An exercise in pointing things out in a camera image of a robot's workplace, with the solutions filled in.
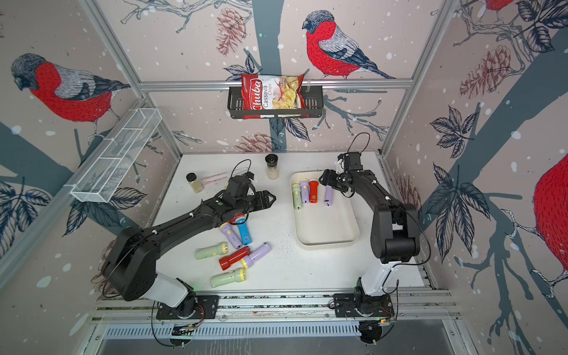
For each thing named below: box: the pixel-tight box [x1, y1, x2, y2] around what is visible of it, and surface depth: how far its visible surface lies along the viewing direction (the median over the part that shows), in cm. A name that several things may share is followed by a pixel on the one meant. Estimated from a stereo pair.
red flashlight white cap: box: [309, 178, 320, 205], surface depth 105 cm
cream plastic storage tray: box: [289, 170, 361, 248], surface depth 98 cm
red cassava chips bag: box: [240, 73, 310, 120], surface depth 89 cm
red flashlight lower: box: [218, 246, 252, 271], surface depth 84 cm
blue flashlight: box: [236, 218, 253, 246], surface depth 90 cm
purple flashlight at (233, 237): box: [218, 222, 244, 250], surface depth 89 cm
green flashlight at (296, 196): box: [291, 183, 303, 211], surface depth 101 cm
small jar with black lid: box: [185, 172, 205, 194], surface depth 102 cm
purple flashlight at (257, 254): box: [243, 242, 272, 269], surface depth 86 cm
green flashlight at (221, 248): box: [194, 241, 229, 260], surface depth 86 cm
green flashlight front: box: [210, 268, 247, 288], surface depth 79 cm
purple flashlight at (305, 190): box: [299, 178, 310, 204], surface depth 103 cm
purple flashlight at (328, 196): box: [323, 185, 334, 207], surface depth 102 cm
